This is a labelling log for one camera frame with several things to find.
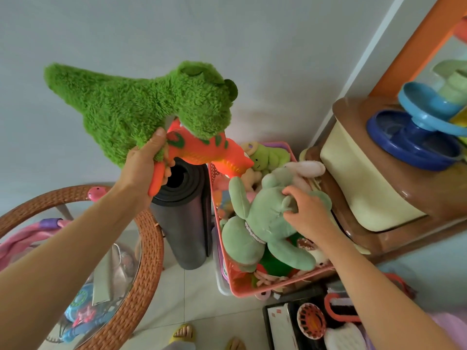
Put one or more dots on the pale green plush rabbit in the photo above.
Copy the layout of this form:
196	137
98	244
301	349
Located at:
262	218

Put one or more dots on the colourful ball ramp tower toy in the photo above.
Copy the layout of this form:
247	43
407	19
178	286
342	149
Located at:
412	142

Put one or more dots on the brown wooden shelf rack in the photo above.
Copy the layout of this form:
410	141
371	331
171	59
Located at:
419	200

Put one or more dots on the pink turtle toy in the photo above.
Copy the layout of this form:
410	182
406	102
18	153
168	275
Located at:
96	193

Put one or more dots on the person's left forearm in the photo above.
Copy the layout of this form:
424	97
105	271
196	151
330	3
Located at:
54	269

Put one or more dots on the bright green plush dinosaur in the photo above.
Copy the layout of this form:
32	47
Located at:
124	105

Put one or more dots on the white remote control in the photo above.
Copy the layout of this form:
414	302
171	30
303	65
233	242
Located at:
103	280

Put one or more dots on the round rattan glass table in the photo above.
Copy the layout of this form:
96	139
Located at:
146	258

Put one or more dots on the orange plastic dinosaur toy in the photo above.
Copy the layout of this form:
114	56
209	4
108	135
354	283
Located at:
199	147

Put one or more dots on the black yoga mat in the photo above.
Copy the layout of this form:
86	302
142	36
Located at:
186	229

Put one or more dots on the cream storage box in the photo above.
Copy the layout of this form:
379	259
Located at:
361	178

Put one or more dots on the small pink toy figure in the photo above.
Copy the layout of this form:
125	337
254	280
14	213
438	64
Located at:
84	316

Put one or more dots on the pink hula hoop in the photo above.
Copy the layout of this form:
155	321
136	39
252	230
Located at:
22	238

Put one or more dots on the person's left yellow slipper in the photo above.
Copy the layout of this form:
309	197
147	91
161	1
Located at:
182	333

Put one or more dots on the black white TV cabinet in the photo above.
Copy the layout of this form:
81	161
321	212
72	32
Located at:
281	328

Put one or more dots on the pink perforated basket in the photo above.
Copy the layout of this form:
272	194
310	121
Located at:
240	286

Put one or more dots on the person's left hand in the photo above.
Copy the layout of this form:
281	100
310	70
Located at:
140	171

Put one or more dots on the purple claw machine toy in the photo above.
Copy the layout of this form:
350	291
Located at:
452	328

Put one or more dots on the person's right forearm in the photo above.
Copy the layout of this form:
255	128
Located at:
383	298

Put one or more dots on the person's right hand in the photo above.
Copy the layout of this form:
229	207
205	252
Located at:
310	215

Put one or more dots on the orange vertical post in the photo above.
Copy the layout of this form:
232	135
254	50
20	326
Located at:
423	43

